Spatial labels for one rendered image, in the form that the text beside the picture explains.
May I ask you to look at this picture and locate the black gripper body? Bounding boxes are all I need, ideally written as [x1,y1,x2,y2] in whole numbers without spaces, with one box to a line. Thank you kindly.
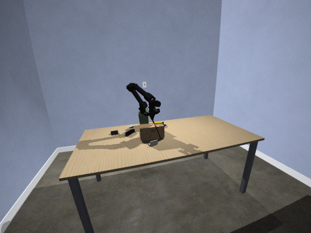
[143,106,155,116]

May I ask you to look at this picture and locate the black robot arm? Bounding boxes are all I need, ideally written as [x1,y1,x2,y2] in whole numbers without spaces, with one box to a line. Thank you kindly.
[126,83,161,115]

